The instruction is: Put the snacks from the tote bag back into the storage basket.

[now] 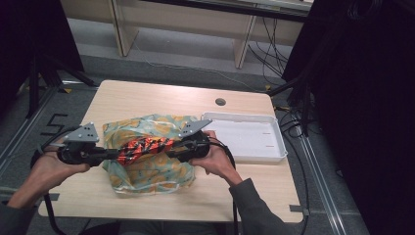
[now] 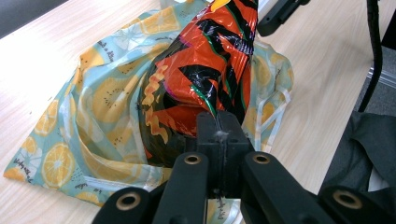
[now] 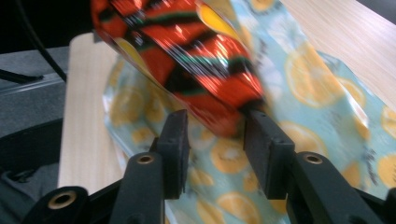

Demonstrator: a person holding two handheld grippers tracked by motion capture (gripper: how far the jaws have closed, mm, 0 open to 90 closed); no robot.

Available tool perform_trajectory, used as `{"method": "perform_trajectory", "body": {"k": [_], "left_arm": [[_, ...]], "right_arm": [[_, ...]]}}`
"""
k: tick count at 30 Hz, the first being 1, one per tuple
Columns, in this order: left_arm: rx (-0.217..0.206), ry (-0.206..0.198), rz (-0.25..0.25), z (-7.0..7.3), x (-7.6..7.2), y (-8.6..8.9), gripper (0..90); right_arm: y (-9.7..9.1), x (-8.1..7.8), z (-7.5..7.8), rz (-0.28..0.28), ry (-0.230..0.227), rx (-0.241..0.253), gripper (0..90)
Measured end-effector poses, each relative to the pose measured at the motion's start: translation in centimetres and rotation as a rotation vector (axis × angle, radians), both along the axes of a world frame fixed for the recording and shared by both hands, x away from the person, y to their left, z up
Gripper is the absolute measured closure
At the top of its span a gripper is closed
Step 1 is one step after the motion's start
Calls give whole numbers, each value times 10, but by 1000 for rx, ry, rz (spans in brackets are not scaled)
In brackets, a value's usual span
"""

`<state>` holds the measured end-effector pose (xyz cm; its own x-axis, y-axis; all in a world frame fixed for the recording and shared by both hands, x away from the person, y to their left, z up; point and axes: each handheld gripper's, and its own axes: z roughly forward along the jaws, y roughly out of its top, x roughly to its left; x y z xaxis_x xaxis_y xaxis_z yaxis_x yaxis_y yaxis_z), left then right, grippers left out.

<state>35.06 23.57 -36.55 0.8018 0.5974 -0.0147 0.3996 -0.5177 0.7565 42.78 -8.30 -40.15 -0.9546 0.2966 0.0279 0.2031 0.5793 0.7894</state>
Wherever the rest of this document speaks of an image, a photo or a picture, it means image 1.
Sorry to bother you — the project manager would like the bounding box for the white plastic tray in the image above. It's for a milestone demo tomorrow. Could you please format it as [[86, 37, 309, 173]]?
[[200, 111, 289, 165]]

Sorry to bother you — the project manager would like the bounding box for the person's right hand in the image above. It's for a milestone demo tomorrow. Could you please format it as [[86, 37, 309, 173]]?
[[188, 130, 245, 188]]

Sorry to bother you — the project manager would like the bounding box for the aluminium floor rail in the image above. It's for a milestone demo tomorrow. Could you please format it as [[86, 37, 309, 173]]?
[[0, 83, 61, 179], [297, 133, 347, 235]]

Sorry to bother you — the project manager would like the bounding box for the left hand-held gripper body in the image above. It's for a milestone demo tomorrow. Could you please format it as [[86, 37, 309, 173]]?
[[56, 121, 111, 166]]

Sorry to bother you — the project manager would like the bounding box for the black curtain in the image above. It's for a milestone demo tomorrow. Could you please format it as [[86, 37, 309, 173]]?
[[282, 0, 415, 235], [0, 0, 85, 116]]

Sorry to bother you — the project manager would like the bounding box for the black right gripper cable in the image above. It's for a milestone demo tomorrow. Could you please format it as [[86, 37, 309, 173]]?
[[207, 136, 240, 235]]

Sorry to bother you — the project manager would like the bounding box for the person's left hand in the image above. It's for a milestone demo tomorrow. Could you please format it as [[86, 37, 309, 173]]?
[[29, 143, 91, 194]]

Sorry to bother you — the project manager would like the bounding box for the bundle of black floor cables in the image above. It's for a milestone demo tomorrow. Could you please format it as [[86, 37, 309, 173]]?
[[247, 16, 292, 88]]

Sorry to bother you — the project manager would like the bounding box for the light wooden desk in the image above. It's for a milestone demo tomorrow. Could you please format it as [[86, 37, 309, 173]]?
[[60, 0, 315, 70]]

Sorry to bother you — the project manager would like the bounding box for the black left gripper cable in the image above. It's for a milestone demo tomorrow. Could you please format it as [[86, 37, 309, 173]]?
[[29, 124, 81, 235]]

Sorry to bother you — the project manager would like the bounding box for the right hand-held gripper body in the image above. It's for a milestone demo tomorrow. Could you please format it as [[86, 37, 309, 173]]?
[[175, 118, 213, 164]]

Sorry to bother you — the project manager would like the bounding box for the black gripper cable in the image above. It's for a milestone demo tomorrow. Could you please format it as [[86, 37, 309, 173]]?
[[29, 124, 81, 235], [207, 136, 240, 235]]

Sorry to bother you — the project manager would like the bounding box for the orange and black snack packet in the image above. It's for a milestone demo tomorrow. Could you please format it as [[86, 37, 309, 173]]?
[[115, 135, 178, 167]]

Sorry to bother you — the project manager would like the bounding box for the orange fruit print shopping bag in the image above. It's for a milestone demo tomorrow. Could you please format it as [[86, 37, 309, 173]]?
[[102, 113, 199, 196]]

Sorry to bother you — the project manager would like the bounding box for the grey tape strip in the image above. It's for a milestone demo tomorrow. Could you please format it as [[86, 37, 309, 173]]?
[[289, 204, 310, 216], [38, 192, 61, 202]]

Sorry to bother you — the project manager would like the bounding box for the black metal stand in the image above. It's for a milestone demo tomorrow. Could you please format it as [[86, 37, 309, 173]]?
[[265, 73, 311, 137], [25, 54, 100, 119]]

